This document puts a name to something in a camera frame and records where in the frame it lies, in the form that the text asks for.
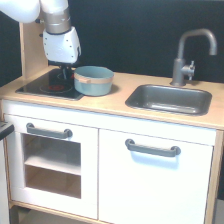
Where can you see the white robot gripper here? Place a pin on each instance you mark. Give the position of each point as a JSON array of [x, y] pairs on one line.
[[63, 48]]

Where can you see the teal pot with wooden band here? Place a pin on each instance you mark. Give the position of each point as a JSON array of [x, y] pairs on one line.
[[93, 80]]

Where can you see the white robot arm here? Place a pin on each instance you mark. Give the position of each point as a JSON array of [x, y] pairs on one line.
[[53, 13]]

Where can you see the grey metal sink basin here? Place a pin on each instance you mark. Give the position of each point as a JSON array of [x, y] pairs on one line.
[[170, 99]]

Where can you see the black induction hob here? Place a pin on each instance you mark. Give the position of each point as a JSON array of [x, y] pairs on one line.
[[52, 84]]

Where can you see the dark object at left edge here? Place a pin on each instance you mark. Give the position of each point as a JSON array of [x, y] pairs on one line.
[[5, 129]]

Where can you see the white oven door with window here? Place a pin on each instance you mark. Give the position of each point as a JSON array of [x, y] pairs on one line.
[[58, 174]]

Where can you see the white cupboard door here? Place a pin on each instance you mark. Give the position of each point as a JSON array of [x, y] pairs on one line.
[[139, 188]]

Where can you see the wooden play kitchen frame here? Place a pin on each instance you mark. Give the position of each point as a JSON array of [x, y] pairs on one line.
[[34, 65]]

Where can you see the grey oven door handle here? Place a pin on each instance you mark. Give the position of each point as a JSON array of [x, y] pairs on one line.
[[67, 133]]

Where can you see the grey cupboard door handle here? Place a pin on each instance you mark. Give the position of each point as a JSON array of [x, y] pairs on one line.
[[172, 152]]

